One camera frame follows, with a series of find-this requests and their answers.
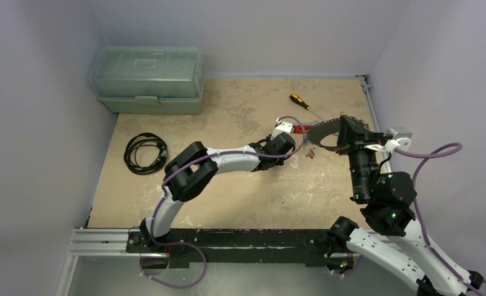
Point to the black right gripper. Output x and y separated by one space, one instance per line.
358 146

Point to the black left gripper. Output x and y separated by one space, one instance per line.
280 161

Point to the perforated metal key plate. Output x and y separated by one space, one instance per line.
321 130

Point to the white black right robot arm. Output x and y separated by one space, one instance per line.
417 260

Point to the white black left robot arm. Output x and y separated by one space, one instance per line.
189 173

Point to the yellow black screwdriver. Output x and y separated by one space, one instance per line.
300 102

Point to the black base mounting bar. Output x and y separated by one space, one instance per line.
309 247

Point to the green plastic toolbox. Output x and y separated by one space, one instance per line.
150 79

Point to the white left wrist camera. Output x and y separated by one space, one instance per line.
281 126

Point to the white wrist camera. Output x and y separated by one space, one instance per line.
400 139
281 126

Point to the red handled adjustable wrench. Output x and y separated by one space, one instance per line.
299 127

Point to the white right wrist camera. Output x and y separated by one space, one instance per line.
400 139

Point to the aluminium side rail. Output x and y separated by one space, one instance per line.
302 193

